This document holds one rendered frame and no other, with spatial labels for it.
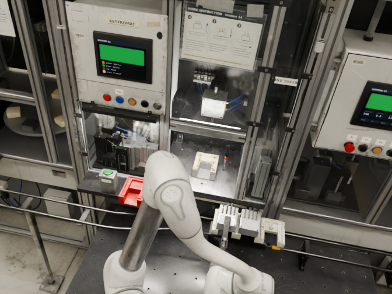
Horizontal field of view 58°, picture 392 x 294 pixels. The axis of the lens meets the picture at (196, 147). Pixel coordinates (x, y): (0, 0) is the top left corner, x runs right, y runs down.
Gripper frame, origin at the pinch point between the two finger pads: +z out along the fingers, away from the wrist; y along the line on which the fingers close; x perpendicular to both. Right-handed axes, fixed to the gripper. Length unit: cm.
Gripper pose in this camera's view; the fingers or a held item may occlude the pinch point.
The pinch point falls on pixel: (226, 225)
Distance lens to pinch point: 181.3
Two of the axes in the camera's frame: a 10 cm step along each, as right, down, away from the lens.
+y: 0.8, -7.7, -6.4
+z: 1.9, -6.2, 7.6
